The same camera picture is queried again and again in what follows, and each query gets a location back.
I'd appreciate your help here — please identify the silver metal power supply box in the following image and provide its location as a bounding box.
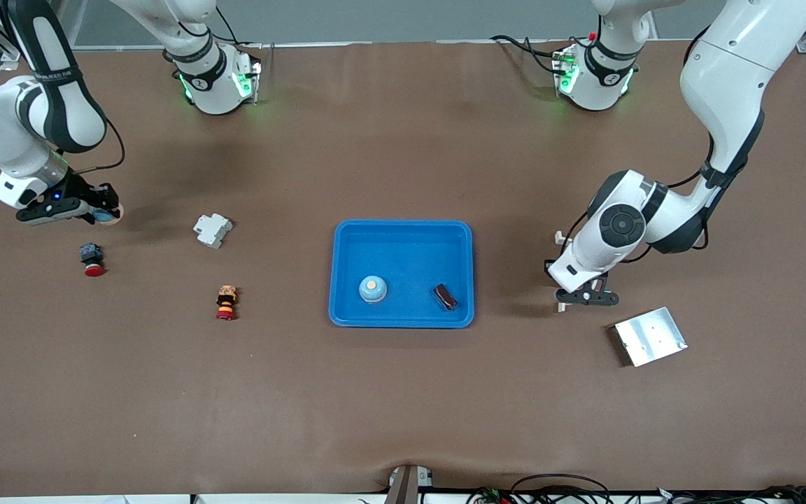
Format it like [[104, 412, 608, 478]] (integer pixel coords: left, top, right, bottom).
[[609, 307, 688, 368]]

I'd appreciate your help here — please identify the white circuit breaker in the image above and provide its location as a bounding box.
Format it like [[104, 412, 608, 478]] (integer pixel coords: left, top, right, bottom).
[[193, 213, 234, 250]]

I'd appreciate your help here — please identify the orange striped emergency stop button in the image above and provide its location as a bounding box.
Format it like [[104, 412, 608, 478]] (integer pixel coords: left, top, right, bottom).
[[215, 285, 239, 321]]

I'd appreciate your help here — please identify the black floor cable bundle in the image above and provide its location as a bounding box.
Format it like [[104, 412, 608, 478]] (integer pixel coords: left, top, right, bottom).
[[466, 473, 806, 504]]

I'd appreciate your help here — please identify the metal table edge bracket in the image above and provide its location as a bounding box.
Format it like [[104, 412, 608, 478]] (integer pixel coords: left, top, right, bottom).
[[386, 464, 435, 504]]

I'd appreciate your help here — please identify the black left arm base cable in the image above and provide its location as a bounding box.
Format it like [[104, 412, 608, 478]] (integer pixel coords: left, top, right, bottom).
[[490, 34, 566, 75]]

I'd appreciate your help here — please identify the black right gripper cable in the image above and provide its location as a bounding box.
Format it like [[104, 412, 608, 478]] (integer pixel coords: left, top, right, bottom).
[[71, 115, 126, 176]]

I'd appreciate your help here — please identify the red mushroom button blue base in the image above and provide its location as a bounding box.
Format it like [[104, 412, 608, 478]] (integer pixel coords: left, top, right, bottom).
[[79, 242, 106, 277]]

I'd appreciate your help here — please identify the white curved plastic bracket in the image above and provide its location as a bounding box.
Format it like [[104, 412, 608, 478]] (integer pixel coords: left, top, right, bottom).
[[554, 230, 573, 313]]

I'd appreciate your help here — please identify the blue plastic tray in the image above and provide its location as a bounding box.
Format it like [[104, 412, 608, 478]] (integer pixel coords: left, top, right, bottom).
[[328, 220, 475, 329]]

